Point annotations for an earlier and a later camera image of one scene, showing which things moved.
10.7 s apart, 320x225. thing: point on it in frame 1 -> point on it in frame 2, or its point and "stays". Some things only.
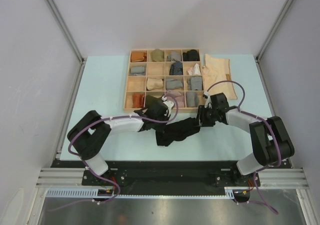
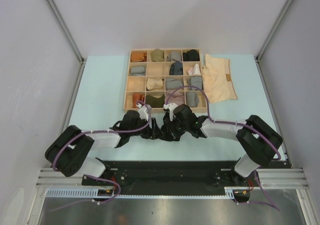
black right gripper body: (207, 116) -> (184, 125)
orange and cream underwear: (138, 101) stays
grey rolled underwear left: (137, 71) stays
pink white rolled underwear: (194, 70) stays
